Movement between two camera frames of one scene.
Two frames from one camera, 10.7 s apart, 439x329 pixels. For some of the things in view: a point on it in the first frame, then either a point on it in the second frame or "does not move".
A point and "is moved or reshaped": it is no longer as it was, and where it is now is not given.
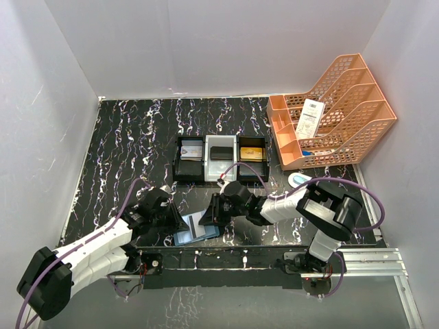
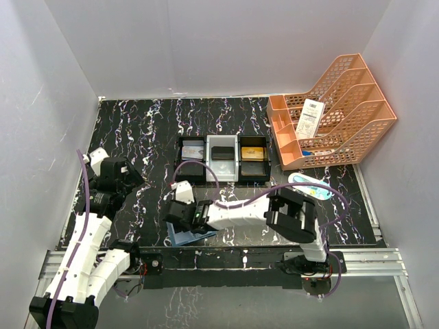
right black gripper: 217,210 -> 176,215
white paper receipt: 310,118 does not move
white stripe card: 193,220 is moved or reshaped
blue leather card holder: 185,236 does not move
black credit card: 221,153 does not move
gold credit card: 251,153 does not move
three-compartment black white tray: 205,158 does not move
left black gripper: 169,216 -> 127,172
